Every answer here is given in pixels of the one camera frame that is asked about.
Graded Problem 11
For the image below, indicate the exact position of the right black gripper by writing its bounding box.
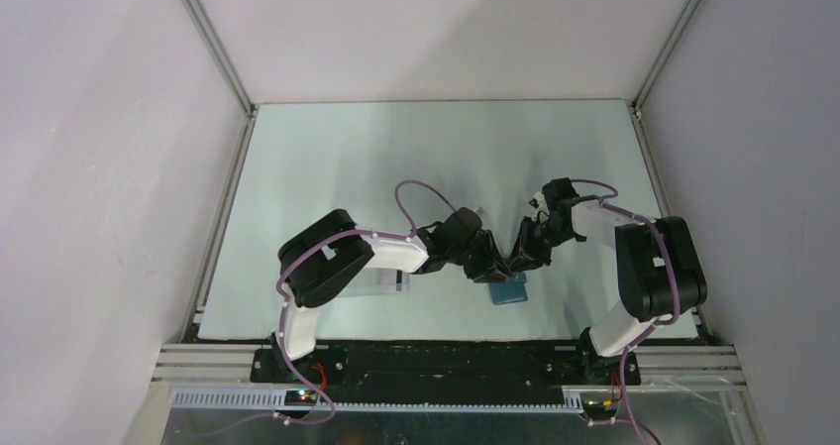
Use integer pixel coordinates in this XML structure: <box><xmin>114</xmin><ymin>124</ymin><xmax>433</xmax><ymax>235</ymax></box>
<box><xmin>506</xmin><ymin>216</ymin><xmax>575</xmax><ymax>274</ymax></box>

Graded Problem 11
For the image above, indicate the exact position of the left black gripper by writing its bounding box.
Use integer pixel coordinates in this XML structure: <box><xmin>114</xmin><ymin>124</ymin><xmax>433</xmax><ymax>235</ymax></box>
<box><xmin>447</xmin><ymin>230</ymin><xmax>514</xmax><ymax>283</ymax></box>

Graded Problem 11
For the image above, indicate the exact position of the blue leather card holder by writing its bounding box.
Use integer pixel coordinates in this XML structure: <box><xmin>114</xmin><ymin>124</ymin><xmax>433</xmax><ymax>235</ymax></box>
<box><xmin>488</xmin><ymin>273</ymin><xmax>528</xmax><ymax>306</ymax></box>

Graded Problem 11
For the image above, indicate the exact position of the clear plastic card box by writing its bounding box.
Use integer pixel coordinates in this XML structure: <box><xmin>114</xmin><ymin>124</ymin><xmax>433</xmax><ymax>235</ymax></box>
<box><xmin>338</xmin><ymin>269</ymin><xmax>393</xmax><ymax>298</ymax></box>

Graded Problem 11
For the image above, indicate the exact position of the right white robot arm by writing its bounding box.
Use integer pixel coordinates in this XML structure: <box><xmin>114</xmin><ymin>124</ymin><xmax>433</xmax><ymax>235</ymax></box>
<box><xmin>506</xmin><ymin>177</ymin><xmax>707</xmax><ymax>384</ymax></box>

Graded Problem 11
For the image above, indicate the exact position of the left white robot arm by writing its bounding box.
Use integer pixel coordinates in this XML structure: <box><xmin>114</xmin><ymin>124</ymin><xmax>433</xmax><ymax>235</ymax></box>
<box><xmin>273</xmin><ymin>208</ymin><xmax>515</xmax><ymax>383</ymax></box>

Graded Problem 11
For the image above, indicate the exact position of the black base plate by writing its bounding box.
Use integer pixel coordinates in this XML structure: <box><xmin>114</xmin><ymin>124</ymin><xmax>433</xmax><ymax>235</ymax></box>
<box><xmin>250</xmin><ymin>340</ymin><xmax>641</xmax><ymax>406</ymax></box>

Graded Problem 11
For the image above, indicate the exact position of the aluminium frame rail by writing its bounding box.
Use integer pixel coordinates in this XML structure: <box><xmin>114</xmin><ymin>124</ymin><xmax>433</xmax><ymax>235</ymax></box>
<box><xmin>180</xmin><ymin>0</ymin><xmax>256</xmax><ymax>117</ymax></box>

